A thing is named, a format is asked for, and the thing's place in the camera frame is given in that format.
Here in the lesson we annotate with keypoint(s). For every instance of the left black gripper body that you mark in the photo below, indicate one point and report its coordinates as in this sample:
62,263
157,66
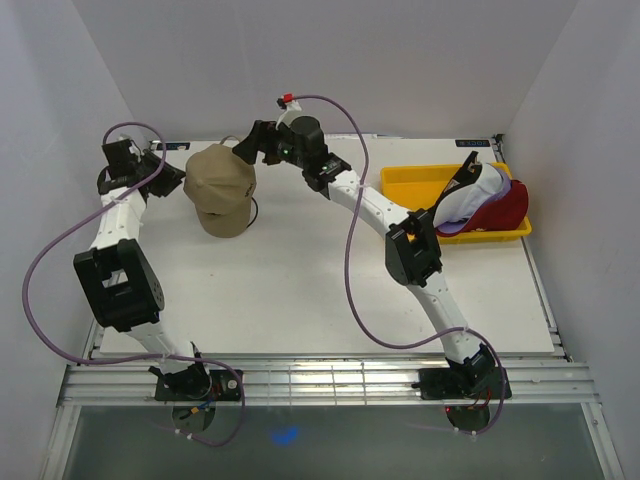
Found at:
144,166

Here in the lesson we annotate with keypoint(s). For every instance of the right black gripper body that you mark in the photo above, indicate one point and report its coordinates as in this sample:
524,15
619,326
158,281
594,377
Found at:
286,151

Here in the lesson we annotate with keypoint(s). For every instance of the beige baseball cap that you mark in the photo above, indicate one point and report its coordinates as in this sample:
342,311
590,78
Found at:
221,187

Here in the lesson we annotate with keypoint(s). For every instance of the black and white cap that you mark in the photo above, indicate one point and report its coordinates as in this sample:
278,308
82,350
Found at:
469,171

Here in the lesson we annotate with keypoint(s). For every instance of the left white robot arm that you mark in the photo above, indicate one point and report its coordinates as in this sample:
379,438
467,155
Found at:
119,283

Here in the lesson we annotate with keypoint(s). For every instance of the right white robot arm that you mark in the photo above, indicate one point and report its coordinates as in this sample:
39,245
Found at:
411,250

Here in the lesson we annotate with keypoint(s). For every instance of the yellow plastic tray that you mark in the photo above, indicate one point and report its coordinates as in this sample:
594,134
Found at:
415,187

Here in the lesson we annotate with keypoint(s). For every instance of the lavender cap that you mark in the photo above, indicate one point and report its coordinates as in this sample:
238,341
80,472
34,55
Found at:
458,205

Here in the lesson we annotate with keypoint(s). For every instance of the red cap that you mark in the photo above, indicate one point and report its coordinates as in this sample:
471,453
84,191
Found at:
502,212

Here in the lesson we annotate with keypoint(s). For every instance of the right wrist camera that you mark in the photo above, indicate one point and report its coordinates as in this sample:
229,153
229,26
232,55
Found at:
291,109

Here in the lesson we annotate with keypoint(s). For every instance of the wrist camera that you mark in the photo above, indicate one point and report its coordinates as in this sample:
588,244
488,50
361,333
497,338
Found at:
122,155
291,109

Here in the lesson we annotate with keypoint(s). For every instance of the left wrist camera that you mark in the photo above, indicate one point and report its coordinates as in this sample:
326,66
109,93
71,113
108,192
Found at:
122,155

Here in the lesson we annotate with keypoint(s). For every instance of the aluminium frame rail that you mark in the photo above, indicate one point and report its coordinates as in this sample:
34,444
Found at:
352,382

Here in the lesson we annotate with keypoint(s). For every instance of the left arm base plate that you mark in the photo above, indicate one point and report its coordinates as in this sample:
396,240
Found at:
223,387

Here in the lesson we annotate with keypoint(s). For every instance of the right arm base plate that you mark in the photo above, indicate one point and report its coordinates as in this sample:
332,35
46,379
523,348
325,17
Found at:
445,383

